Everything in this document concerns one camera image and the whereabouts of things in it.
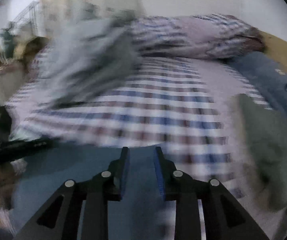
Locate light grey-green jacket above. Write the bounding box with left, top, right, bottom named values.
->
left=36, top=11, right=140, bottom=108

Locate beige folded garment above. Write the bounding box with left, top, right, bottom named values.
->
left=227, top=95, right=248, bottom=178

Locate olive green folded garment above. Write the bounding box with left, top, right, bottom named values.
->
left=235, top=94, right=287, bottom=210

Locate dark teal shirt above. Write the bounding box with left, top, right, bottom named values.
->
left=10, top=143, right=176, bottom=239

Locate wooden headboard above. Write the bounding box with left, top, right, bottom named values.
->
left=260, top=31, right=287, bottom=73

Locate plaid bed sheet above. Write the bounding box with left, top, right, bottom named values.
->
left=6, top=50, right=282, bottom=237

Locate blue cartoon pillow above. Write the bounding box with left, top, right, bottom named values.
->
left=226, top=51, right=287, bottom=117

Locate folded plaid quilt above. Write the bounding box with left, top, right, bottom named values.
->
left=130, top=14, right=265, bottom=60

